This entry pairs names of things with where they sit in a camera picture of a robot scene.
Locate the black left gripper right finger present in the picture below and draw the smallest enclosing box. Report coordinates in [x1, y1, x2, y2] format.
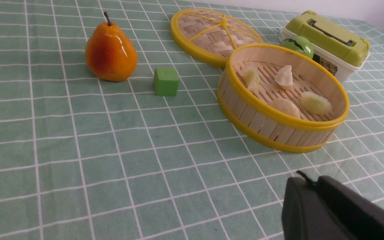
[316, 176, 384, 240]

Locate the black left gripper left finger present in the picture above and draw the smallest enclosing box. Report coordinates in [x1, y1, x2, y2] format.
[281, 171, 362, 240]

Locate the white dumpling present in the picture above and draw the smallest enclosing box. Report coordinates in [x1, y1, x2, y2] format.
[268, 98, 301, 119]
[274, 65, 294, 90]

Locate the greenish dumpling bottom edge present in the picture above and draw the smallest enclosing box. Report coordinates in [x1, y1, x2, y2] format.
[240, 66, 260, 92]

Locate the bamboo steamer tray yellow rim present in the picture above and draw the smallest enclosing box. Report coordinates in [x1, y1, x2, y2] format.
[217, 44, 350, 153]

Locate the woven bamboo steamer lid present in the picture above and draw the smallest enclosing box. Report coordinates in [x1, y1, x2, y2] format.
[170, 9, 264, 68]

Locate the green lidded white box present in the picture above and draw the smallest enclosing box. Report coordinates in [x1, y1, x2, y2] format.
[280, 10, 371, 84]

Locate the green apple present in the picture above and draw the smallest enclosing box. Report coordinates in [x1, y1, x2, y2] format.
[279, 36, 314, 59]

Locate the green cube block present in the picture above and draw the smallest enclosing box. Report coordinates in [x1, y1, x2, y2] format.
[153, 67, 180, 97]

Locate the green checkered tablecloth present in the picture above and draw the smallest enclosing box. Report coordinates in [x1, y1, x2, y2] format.
[0, 0, 384, 240]

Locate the orange red pear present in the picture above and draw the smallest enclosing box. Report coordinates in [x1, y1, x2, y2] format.
[84, 12, 138, 82]

